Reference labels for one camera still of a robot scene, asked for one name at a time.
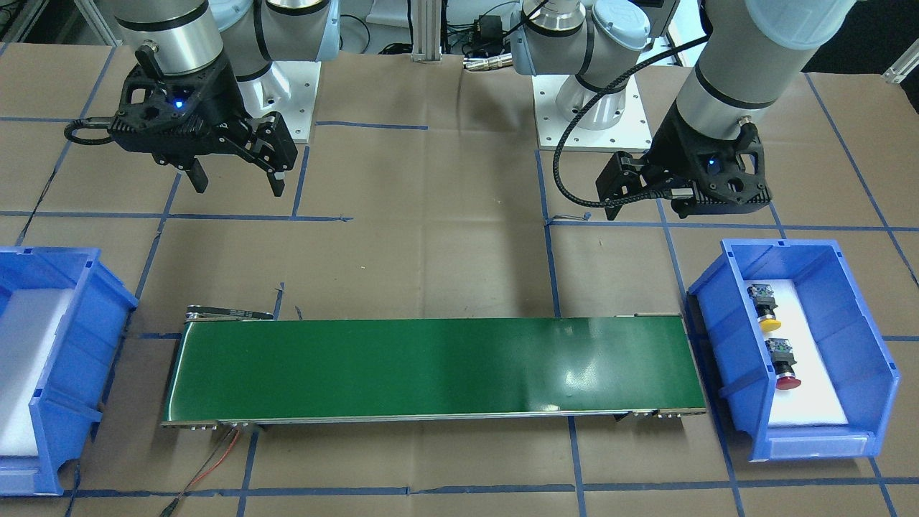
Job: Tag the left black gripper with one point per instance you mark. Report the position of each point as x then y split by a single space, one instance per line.
673 147

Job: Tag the green conveyor belt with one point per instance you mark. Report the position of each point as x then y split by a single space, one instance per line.
359 371

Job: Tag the bin white foam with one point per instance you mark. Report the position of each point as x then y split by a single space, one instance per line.
29 323
814 402

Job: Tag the red push button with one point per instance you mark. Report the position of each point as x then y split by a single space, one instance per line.
783 360

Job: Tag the yellow push button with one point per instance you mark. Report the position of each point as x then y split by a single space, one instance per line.
763 296

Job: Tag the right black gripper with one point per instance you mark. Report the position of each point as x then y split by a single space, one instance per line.
217 95

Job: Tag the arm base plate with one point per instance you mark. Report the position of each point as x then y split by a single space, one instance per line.
616 122
290 88

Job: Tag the blue plastic bin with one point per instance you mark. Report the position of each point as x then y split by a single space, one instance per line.
859 365
65 402

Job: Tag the black power adapter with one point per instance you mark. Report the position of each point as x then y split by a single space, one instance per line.
486 29

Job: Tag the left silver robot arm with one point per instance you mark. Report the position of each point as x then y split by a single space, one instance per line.
750 52

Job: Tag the aluminium frame post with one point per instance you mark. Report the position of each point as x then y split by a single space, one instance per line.
426 26

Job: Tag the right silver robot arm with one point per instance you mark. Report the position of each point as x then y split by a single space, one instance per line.
186 36

